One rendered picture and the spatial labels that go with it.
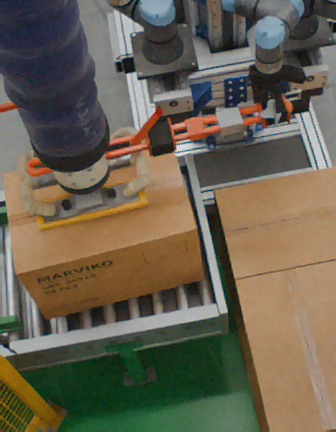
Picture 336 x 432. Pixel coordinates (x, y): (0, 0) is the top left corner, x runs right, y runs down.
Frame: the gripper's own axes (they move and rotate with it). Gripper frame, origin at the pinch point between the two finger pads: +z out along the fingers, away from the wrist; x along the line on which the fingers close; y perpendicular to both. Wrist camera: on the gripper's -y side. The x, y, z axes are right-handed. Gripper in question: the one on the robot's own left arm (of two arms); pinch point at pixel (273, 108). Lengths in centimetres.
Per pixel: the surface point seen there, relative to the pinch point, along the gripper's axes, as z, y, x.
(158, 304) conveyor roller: 69, 48, 24
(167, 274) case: 56, 42, 19
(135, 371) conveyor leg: 107, 64, 34
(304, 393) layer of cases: 69, 6, 68
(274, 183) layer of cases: 69, -7, -15
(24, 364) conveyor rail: 77, 101, 32
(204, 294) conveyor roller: 69, 31, 24
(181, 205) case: 28.7, 32.8, 9.0
